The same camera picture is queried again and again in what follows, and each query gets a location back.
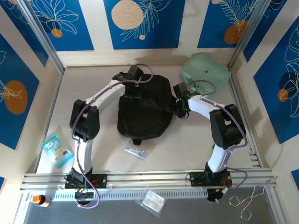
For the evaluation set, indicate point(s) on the blue snack packet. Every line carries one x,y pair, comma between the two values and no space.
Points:
56,149

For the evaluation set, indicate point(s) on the aluminium corner post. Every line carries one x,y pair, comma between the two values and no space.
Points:
247,35
42,37

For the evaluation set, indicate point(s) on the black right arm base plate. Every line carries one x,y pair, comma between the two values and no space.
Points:
196,178

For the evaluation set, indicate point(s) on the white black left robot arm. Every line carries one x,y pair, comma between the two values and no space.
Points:
109,93

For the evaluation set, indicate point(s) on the black electronics box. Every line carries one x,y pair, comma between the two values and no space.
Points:
218,194
84,194

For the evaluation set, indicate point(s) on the clear zip bag beige contents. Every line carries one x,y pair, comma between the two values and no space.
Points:
153,200

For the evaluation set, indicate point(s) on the black backpack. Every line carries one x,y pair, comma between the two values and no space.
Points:
144,116

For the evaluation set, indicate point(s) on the mint green pencil case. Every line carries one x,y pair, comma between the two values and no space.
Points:
208,70

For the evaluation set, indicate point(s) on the aluminium rail frame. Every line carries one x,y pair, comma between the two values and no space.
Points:
149,178

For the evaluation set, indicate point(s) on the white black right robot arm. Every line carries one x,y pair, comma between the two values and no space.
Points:
198,105

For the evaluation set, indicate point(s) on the clear plastic bag with pens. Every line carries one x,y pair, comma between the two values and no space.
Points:
137,152

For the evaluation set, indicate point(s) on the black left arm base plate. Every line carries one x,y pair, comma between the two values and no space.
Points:
100,180

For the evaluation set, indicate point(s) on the aluminium side rail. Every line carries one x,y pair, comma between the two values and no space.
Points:
238,98

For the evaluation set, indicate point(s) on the amber bottle orange cap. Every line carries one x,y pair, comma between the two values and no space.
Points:
41,200

